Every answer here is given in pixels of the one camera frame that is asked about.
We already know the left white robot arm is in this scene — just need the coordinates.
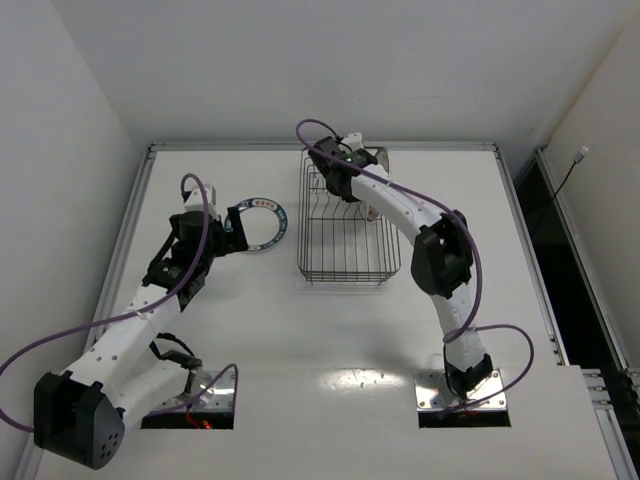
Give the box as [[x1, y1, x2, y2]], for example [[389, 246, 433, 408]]
[[34, 207, 248, 470]]

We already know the black rimmed flower plate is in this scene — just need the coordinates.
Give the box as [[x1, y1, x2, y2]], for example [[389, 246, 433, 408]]
[[375, 147, 390, 173]]

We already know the black wall cable with plug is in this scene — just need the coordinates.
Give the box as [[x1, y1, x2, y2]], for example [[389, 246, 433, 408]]
[[551, 146, 590, 201]]

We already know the blue rimmed white plate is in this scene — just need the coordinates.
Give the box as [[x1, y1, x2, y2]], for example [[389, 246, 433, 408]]
[[234, 197, 289, 253]]

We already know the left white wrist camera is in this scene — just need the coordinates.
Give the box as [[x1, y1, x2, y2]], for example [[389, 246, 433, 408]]
[[183, 184, 218, 219]]

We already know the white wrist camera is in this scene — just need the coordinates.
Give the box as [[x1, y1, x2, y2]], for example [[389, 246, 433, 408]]
[[339, 132, 364, 151], [183, 184, 218, 219]]

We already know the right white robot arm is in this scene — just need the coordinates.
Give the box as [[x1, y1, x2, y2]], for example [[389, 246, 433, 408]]
[[309, 137, 493, 399]]

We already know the purple cable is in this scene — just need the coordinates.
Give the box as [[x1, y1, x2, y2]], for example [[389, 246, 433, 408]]
[[0, 173, 239, 432], [296, 118, 535, 414]]

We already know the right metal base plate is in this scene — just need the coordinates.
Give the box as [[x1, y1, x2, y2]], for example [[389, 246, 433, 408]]
[[414, 369, 508, 413]]

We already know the metal wire dish rack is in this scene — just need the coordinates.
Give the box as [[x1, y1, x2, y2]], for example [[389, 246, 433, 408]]
[[297, 151, 401, 285]]

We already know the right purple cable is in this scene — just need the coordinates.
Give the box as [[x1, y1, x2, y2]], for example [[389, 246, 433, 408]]
[[296, 118, 535, 414]]

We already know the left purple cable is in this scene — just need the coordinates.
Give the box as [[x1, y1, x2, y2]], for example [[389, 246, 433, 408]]
[[0, 173, 239, 432]]

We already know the orange sunburst pattern plate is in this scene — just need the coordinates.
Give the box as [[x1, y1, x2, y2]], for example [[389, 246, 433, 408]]
[[366, 205, 380, 222]]

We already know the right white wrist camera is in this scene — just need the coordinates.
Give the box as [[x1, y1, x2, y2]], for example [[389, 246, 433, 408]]
[[339, 132, 364, 151]]

